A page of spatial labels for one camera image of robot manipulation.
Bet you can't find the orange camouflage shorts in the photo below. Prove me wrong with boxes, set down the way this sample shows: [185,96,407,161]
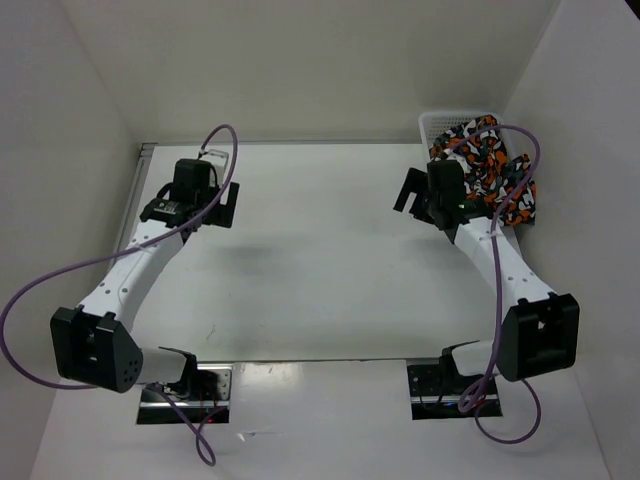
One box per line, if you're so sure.
[429,114,531,214]

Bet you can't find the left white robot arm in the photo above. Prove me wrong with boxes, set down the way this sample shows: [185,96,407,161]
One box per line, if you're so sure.
[50,150,239,400]

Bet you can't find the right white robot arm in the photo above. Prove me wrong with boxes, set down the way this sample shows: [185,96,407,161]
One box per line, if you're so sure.
[394,160,580,393]

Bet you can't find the white plastic basket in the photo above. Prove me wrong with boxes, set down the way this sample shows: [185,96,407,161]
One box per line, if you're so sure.
[418,109,517,172]

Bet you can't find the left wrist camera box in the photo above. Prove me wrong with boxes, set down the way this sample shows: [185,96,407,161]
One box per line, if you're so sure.
[199,148,230,182]

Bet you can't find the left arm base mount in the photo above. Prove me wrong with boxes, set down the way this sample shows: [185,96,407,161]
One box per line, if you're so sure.
[136,363,233,425]

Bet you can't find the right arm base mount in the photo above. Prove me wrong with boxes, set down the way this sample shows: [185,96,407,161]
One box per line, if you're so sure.
[406,358,502,421]

